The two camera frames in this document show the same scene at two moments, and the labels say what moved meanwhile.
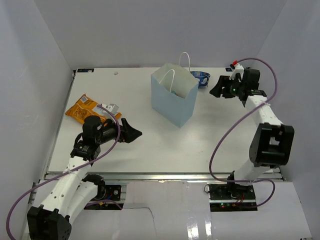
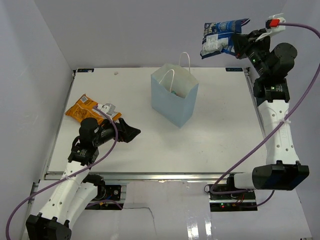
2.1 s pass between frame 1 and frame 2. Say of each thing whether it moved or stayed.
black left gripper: stayed
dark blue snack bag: moved
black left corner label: stayed
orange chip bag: stayed
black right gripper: moved
